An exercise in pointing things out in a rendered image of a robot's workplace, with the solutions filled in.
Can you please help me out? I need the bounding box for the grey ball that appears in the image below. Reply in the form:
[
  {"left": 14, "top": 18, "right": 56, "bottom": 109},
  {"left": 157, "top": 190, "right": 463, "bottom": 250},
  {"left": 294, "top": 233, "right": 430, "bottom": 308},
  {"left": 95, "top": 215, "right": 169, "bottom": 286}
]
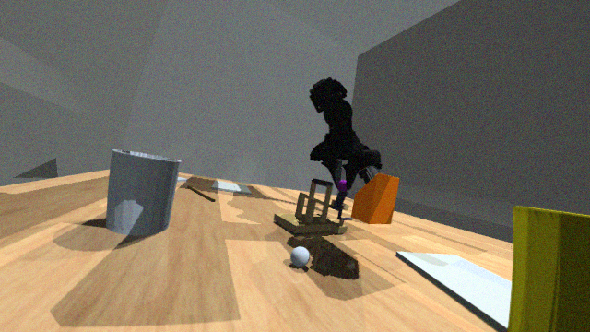
[{"left": 290, "top": 247, "right": 310, "bottom": 267}]

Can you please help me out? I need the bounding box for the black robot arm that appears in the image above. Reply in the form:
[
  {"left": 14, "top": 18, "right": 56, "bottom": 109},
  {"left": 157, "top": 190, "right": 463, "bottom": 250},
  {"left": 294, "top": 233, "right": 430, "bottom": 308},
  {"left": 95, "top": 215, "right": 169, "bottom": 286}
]
[{"left": 309, "top": 77, "right": 383, "bottom": 183}]

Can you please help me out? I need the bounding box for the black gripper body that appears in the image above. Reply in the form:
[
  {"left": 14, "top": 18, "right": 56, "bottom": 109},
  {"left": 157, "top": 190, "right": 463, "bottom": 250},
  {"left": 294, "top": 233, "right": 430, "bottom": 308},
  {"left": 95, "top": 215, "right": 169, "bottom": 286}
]
[{"left": 323, "top": 127, "right": 381, "bottom": 166}]

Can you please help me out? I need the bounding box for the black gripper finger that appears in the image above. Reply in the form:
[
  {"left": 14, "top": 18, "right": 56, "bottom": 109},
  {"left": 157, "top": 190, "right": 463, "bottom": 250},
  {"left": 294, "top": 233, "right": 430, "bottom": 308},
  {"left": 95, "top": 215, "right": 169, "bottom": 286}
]
[
  {"left": 321, "top": 160, "right": 342, "bottom": 187},
  {"left": 342, "top": 164, "right": 361, "bottom": 190}
]

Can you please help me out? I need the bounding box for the grey cylindrical cup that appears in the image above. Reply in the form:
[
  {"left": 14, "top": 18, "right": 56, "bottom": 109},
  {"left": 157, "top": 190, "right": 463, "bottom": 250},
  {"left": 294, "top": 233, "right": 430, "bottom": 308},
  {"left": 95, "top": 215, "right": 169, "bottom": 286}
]
[{"left": 106, "top": 149, "right": 182, "bottom": 236}]

